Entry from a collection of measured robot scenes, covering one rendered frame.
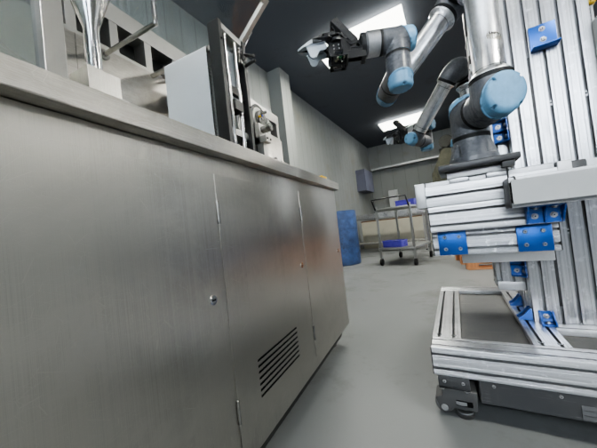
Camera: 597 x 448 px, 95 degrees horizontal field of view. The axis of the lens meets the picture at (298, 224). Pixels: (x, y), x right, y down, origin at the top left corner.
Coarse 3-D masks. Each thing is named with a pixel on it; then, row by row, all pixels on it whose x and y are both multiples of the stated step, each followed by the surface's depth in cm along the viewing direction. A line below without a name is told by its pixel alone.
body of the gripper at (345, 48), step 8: (336, 32) 85; (336, 40) 85; (344, 40) 84; (360, 40) 86; (328, 48) 89; (336, 48) 85; (344, 48) 84; (352, 48) 86; (360, 48) 86; (336, 56) 84; (344, 56) 86; (352, 56) 85; (360, 56) 85; (336, 64) 88; (344, 64) 88
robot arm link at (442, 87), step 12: (456, 60) 139; (444, 72) 142; (456, 72) 139; (444, 84) 143; (432, 96) 149; (444, 96) 146; (432, 108) 150; (420, 120) 155; (432, 120) 154; (408, 132) 160; (420, 132) 157; (408, 144) 161; (420, 144) 163
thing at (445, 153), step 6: (444, 138) 744; (450, 138) 735; (444, 144) 744; (444, 150) 741; (450, 150) 732; (444, 156) 741; (450, 156) 733; (438, 162) 751; (444, 162) 742; (432, 174) 764; (438, 174) 752; (438, 180) 751
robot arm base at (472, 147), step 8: (464, 136) 94; (472, 136) 92; (480, 136) 91; (488, 136) 92; (456, 144) 97; (464, 144) 93; (472, 144) 92; (480, 144) 91; (488, 144) 91; (456, 152) 96; (464, 152) 93; (472, 152) 91; (480, 152) 90; (488, 152) 89; (496, 152) 90; (456, 160) 95; (464, 160) 93
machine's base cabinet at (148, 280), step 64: (0, 128) 33; (64, 128) 39; (0, 192) 32; (64, 192) 38; (128, 192) 47; (192, 192) 60; (256, 192) 83; (320, 192) 136; (0, 256) 32; (64, 256) 37; (128, 256) 45; (192, 256) 58; (256, 256) 79; (320, 256) 126; (0, 320) 31; (64, 320) 37; (128, 320) 44; (192, 320) 56; (256, 320) 76; (320, 320) 117; (0, 384) 31; (64, 384) 36; (128, 384) 43; (192, 384) 54; (256, 384) 72
